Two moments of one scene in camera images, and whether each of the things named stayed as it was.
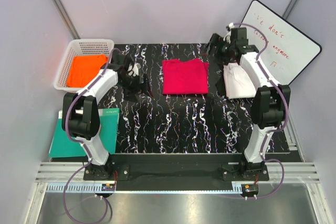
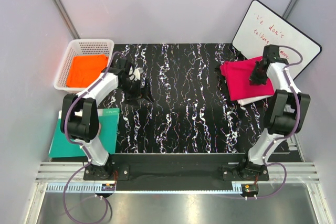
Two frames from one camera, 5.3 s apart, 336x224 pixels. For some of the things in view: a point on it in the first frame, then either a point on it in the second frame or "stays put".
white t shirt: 238,84 to 246,101
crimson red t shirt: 189,76 to 237,74
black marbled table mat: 186,111 stays put
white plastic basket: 81,48 stays put
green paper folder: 63,146 stays put
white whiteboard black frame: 289,51 stays put
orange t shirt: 84,68 stays put
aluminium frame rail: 293,172 stays put
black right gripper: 216,41 to 253,80
